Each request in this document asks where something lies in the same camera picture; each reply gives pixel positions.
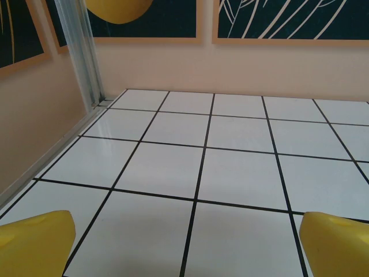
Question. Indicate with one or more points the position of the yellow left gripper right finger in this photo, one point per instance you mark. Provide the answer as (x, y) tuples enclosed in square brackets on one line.
[(337, 248)]

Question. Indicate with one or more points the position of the dark panel leaf outlines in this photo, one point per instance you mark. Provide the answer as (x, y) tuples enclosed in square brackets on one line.
[(288, 17)]

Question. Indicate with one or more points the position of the dark panel large pink disc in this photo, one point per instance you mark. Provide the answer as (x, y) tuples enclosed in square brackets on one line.
[(17, 29)]

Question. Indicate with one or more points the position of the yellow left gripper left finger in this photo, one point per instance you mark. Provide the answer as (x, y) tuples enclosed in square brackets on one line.
[(34, 248)]

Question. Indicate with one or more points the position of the dark panel small orange oval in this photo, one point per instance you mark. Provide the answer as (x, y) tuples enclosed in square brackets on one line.
[(158, 17)]

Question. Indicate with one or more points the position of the aluminium corner post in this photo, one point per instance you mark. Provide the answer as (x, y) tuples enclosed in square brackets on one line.
[(82, 57)]

